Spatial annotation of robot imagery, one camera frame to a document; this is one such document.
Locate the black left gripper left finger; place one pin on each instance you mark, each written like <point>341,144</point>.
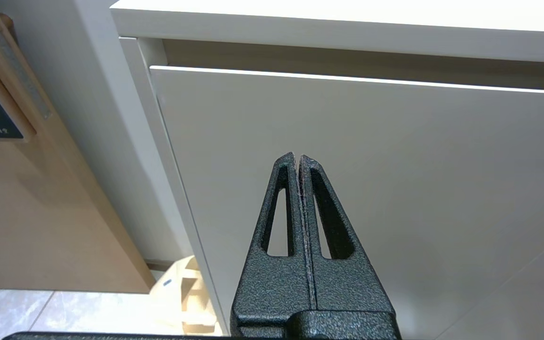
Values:
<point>276,283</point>

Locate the small light wooden stool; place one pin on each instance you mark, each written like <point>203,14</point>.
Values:
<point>191,293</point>

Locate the metal door lock plate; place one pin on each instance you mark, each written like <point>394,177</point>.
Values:
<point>16,71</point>

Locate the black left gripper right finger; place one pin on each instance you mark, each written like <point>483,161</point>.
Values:
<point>342,283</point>

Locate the light grey sideboard cabinet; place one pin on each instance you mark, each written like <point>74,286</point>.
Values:
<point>300,33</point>

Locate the light wooden cabinet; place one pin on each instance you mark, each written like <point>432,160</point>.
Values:
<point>40,212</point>

